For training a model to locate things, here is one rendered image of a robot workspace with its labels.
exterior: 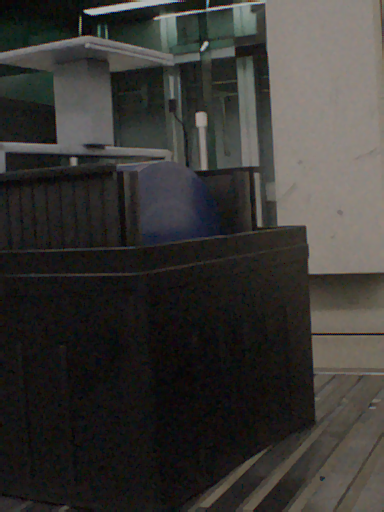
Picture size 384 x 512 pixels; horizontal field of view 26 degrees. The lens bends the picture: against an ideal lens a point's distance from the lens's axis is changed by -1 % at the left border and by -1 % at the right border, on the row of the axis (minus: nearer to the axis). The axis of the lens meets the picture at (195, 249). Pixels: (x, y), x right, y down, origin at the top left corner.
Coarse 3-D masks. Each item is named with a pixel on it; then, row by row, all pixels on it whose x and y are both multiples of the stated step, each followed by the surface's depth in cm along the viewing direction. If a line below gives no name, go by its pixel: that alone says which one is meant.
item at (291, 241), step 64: (0, 256) 57; (64, 256) 54; (128, 256) 52; (192, 256) 57; (256, 256) 65; (0, 320) 57; (64, 320) 55; (128, 320) 52; (192, 320) 57; (256, 320) 65; (0, 384) 58; (64, 384) 55; (128, 384) 52; (192, 384) 57; (256, 384) 65; (0, 448) 58; (64, 448) 55; (128, 448) 53; (192, 448) 56; (256, 448) 65
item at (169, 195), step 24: (144, 168) 63; (168, 168) 66; (144, 192) 63; (168, 192) 66; (192, 192) 69; (144, 216) 63; (168, 216) 66; (192, 216) 69; (216, 216) 73; (144, 240) 63; (168, 240) 66
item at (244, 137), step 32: (160, 64) 194; (192, 64) 195; (224, 64) 196; (256, 64) 189; (128, 96) 206; (160, 96) 203; (192, 96) 199; (224, 96) 195; (256, 96) 188; (128, 128) 206; (160, 128) 203; (192, 128) 200; (224, 128) 196; (256, 128) 188; (96, 160) 210; (128, 160) 207; (192, 160) 201; (224, 160) 198; (256, 160) 188; (256, 192) 189
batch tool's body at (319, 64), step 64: (0, 0) 171; (64, 0) 165; (128, 0) 160; (192, 0) 155; (256, 0) 151; (320, 0) 92; (0, 64) 172; (320, 64) 92; (0, 128) 149; (320, 128) 93; (320, 192) 93; (320, 256) 94; (320, 320) 99
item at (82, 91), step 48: (48, 48) 63; (96, 48) 62; (144, 48) 68; (96, 96) 68; (0, 144) 60; (48, 144) 64; (96, 144) 68; (0, 192) 61; (48, 192) 59; (96, 192) 57; (240, 192) 71; (0, 240) 61; (48, 240) 59; (96, 240) 57
